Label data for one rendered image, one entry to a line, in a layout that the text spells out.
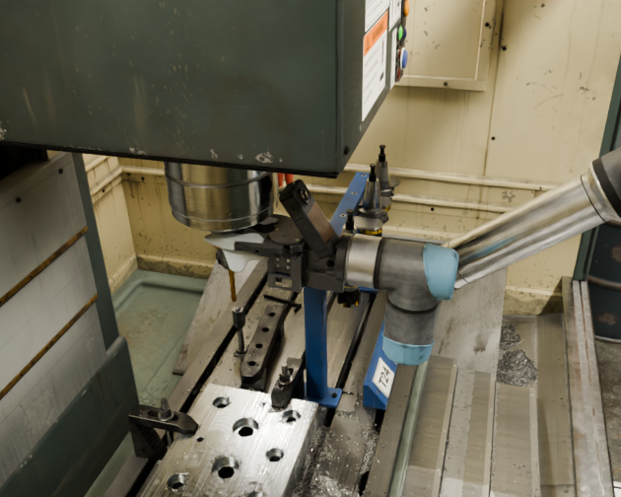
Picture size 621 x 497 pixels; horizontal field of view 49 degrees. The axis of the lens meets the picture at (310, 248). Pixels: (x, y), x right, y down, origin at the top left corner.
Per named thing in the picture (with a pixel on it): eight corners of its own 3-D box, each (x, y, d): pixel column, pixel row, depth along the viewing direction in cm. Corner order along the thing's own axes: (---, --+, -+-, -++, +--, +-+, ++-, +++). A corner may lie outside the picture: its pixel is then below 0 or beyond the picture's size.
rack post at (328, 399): (342, 391, 146) (343, 276, 131) (336, 409, 141) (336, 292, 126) (298, 384, 148) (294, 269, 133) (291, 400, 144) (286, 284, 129)
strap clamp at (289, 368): (305, 398, 144) (303, 343, 137) (286, 443, 133) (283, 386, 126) (290, 395, 145) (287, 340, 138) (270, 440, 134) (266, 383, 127)
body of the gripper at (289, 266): (262, 287, 100) (341, 301, 97) (260, 237, 96) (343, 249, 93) (278, 261, 106) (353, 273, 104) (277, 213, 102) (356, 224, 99)
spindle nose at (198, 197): (181, 183, 107) (172, 110, 100) (283, 183, 106) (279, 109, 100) (159, 234, 93) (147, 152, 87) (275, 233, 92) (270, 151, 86)
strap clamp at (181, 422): (205, 457, 131) (196, 399, 123) (197, 469, 128) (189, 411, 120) (143, 444, 134) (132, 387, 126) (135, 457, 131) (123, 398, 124)
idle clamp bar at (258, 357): (286, 327, 166) (285, 306, 163) (260, 399, 144) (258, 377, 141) (267, 325, 167) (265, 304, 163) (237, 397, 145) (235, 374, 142)
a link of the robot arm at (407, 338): (438, 330, 109) (446, 273, 103) (428, 375, 100) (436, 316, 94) (389, 321, 111) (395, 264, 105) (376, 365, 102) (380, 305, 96)
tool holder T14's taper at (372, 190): (362, 202, 152) (362, 175, 148) (381, 203, 151) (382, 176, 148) (361, 211, 148) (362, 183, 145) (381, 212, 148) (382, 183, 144)
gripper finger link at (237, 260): (202, 275, 99) (265, 277, 99) (200, 241, 96) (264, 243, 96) (206, 264, 102) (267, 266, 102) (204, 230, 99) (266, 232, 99)
